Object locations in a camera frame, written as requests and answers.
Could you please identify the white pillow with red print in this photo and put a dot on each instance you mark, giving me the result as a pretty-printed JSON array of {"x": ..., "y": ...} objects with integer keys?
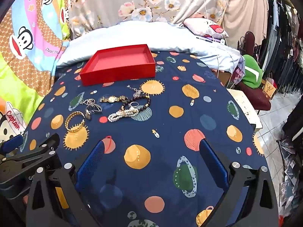
[{"x": 203, "y": 27}]

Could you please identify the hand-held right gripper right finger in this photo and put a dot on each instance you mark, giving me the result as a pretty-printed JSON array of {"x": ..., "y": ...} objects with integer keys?
[{"x": 213, "y": 163}]

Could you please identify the grey floral sheet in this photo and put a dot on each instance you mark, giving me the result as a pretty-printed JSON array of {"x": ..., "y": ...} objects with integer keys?
[{"x": 113, "y": 2}]

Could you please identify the white side table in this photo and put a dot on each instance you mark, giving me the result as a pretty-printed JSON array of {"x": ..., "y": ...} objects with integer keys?
[{"x": 243, "y": 106}]

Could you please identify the black pen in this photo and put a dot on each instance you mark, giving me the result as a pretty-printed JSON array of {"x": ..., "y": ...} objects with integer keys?
[{"x": 204, "y": 39}]

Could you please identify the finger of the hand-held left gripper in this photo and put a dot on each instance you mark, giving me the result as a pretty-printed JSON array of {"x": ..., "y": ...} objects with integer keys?
[
  {"x": 12, "y": 144},
  {"x": 45, "y": 144}
]

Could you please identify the cartoon monkey blanket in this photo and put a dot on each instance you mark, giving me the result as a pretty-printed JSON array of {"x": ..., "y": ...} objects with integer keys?
[{"x": 26, "y": 52}]

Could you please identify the rack of hanging clothes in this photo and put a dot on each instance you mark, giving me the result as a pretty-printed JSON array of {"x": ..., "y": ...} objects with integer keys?
[{"x": 286, "y": 52}]

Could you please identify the brown cardboard box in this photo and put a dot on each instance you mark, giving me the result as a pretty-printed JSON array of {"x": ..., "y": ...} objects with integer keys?
[{"x": 268, "y": 88}]

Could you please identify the pile of plastic wrapped clothes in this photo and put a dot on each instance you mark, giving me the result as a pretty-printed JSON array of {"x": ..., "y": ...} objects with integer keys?
[{"x": 290, "y": 167}]

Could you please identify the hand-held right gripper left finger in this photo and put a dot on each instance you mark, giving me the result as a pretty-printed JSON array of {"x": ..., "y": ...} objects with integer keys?
[{"x": 91, "y": 163}]

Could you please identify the dark red chair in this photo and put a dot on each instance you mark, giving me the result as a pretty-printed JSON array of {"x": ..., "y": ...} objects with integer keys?
[{"x": 260, "y": 99}]

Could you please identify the gold bangle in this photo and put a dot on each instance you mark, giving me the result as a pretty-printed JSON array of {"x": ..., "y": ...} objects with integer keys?
[{"x": 68, "y": 121}]

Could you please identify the red shallow box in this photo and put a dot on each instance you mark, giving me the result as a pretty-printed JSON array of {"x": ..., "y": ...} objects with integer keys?
[{"x": 118, "y": 66}]

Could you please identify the navy planet print blanket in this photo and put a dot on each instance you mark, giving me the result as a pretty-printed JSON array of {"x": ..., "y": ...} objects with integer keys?
[{"x": 165, "y": 127}]

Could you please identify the beige curtain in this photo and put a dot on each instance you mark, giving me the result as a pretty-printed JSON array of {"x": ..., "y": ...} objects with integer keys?
[{"x": 246, "y": 7}]

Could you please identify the green cushion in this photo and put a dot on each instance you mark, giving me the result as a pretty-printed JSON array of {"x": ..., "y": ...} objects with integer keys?
[{"x": 252, "y": 73}]

